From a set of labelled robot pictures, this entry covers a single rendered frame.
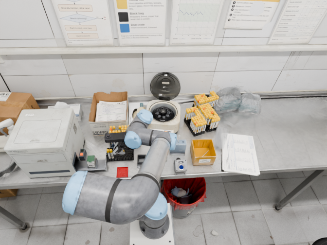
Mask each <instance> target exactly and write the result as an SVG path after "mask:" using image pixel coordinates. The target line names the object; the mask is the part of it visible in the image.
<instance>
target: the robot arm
mask: <svg viewBox="0 0 327 245"><path fill-rule="evenodd" d="M152 121H153V115H152V113H151V112H150V111H148V110H146V109H142V110H140V111H139V113H137V115H136V116H135V118H134V119H133V121H132V122H131V123H130V125H129V126H128V127H127V129H126V131H125V132H118V133H106V134H105V143H110V142H115V143H116V144H115V146H114V149H113V154H114V155H116V154H121V155H124V154H125V152H123V150H124V149H125V150H128V152H132V151H133V150H134V149H137V148H139V147H140V146H141V145H145V146H150V149H149V151H148V153H147V155H146V157H145V159H144V161H143V163H142V165H141V167H140V169H139V171H138V173H137V174H135V175H134V176H133V177H132V178H131V180H125V179H120V178H115V177H110V176H105V175H99V174H94V173H89V172H88V171H85V172H84V171H77V172H76V173H74V174H73V175H72V177H71V178H70V180H69V182H68V184H67V186H66V188H65V191H64V194H63V199H62V208H63V210H64V211H65V212H66V213H70V214H71V215H78V216H82V217H87V218H91V219H95V220H99V221H104V222H108V223H112V224H116V225H124V224H128V223H131V222H133V221H135V220H139V226H140V230H141V232H142V234H143V235H144V236H146V237H147V238H149V239H153V240H156V239H159V238H161V237H163V236H164V235H165V234H166V233H167V232H168V229H169V224H170V221H169V217H168V214H167V211H168V205H167V200H166V198H165V197H164V196H163V195H162V194H161V193H160V184H159V181H160V178H161V175H162V172H163V169H164V165H165V162H166V158H167V155H168V152H169V150H174V149H175V147H176V142H177V135H176V134H175V133H170V132H164V131H159V130H153V129H148V126H149V124H151V122H152ZM132 149H133V150H132ZM131 150H132V151H131Z"/></svg>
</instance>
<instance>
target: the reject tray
mask: <svg viewBox="0 0 327 245"><path fill-rule="evenodd" d="M122 177H128V167H117V175H116V178H122Z"/></svg>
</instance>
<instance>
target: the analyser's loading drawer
mask: <svg viewBox="0 0 327 245"><path fill-rule="evenodd" d="M107 165H108V160H107V158H106V159H102V160H97V158H96V163H95V168H89V167H88V165H87V160H84V161H75V162H74V167H75V169H76V171H91V170H106V171H107Z"/></svg>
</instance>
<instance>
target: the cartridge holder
mask: <svg viewBox="0 0 327 245"><path fill-rule="evenodd" d="M145 157H146V154H143V155H137V168H140V167H141V165H142V163H143V161H144V159H145Z"/></svg>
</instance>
